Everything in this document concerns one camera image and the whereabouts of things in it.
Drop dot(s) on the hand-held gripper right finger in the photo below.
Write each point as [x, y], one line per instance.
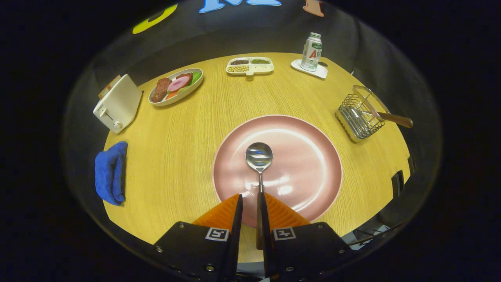
[268, 250]

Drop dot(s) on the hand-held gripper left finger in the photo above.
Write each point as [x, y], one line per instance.
[235, 235]

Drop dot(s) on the pink round plate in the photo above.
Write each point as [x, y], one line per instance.
[305, 164]

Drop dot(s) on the blue cloth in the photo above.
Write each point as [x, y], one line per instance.
[109, 172]

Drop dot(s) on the black table clamp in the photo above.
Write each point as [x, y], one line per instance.
[397, 184]
[411, 164]

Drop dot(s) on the oval plate of food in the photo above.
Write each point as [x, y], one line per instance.
[176, 86]

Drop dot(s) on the divided tray of beans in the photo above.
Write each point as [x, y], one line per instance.
[250, 68]

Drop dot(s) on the white toaster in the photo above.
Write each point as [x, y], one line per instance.
[117, 103]

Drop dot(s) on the white square coaster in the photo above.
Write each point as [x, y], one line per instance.
[319, 72]

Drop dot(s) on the brown toast slice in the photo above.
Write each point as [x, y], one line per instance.
[107, 88]

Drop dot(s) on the white drink bottle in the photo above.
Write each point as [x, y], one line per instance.
[312, 51]

